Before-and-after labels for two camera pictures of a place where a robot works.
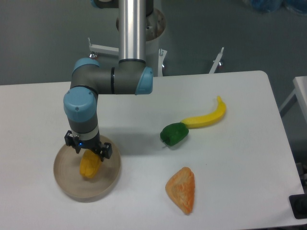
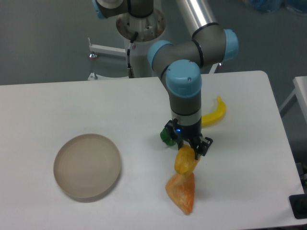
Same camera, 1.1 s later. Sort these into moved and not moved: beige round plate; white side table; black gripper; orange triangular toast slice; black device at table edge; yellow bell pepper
Moved: black gripper; yellow bell pepper
Not moved: white side table; black device at table edge; beige round plate; orange triangular toast slice
